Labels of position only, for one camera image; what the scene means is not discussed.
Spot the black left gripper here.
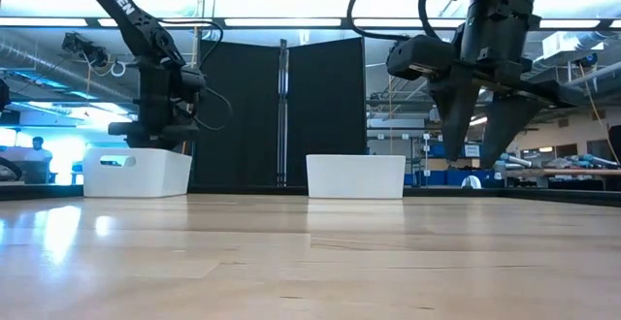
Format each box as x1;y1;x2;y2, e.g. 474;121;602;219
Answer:
107;62;208;150

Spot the wooden workbench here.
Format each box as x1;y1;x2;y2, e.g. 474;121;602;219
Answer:
504;167;621;176

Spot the white plastic bin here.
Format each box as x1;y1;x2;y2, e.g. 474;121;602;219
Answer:
305;153;408;200
82;146;194;199

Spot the person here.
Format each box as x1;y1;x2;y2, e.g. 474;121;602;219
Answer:
23;136;53;164

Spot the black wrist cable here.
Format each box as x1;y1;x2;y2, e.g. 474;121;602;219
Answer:
346;0;441;43
159;18;234;133

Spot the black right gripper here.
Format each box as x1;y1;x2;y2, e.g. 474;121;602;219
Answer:
429;0;581;170

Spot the black folding partition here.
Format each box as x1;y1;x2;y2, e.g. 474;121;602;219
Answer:
192;37;368;188

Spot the black hanging device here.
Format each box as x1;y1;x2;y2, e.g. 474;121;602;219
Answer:
60;31;111;69

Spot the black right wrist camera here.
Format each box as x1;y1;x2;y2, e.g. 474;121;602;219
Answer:
386;34;458;81

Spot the black curved hose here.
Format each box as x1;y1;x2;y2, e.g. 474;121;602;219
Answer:
0;156;23;181

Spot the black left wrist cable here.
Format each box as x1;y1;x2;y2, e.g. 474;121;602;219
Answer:
159;18;234;133

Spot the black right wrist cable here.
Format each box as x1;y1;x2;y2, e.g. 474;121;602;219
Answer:
346;0;441;43

